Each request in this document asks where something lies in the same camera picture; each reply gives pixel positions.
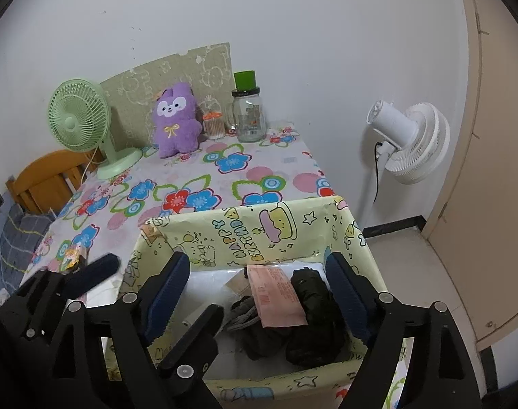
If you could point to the glass jar with green lid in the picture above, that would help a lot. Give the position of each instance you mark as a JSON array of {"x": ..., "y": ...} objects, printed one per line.
[{"x": 248, "y": 119}]

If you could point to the purple plush toy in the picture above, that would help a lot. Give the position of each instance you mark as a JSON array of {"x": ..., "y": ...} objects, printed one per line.
[{"x": 173, "y": 132}]

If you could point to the cotton swab jar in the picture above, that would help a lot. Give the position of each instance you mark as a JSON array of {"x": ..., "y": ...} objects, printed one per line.
[{"x": 214, "y": 128}]

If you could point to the black cloth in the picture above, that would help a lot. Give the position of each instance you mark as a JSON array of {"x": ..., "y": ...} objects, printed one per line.
[{"x": 314, "y": 306}]

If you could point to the yellow printed box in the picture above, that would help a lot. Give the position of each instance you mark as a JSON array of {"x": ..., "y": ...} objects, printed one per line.
[{"x": 242, "y": 238}]

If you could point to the grey knit cloth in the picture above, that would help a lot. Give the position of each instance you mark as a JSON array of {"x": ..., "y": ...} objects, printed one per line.
[{"x": 259, "y": 341}]

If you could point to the white standing fan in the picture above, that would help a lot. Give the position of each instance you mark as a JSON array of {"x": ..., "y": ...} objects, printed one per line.
[{"x": 420, "y": 136}]

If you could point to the green patterned board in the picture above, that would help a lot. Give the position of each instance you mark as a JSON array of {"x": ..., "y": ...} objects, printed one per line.
[{"x": 139, "y": 89}]

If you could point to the grey plaid bedding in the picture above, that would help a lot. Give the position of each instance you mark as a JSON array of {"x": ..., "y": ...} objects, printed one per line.
[{"x": 24, "y": 234}]

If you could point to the pink packet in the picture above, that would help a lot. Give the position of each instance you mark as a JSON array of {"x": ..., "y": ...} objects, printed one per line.
[{"x": 276, "y": 298}]

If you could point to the green desk fan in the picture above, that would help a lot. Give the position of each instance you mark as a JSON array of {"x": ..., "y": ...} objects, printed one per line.
[{"x": 75, "y": 115}]

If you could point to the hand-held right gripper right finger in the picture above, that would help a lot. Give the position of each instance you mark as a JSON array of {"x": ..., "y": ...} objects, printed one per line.
[{"x": 348, "y": 298}]

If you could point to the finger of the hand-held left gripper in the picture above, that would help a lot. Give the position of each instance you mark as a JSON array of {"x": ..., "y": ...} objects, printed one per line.
[
  {"x": 199, "y": 332},
  {"x": 95, "y": 270}
]

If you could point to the beige door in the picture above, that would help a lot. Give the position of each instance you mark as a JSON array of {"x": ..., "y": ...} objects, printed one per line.
[{"x": 488, "y": 157}]

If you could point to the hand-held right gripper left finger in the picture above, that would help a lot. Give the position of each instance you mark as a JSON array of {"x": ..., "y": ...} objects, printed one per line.
[{"x": 165, "y": 302}]

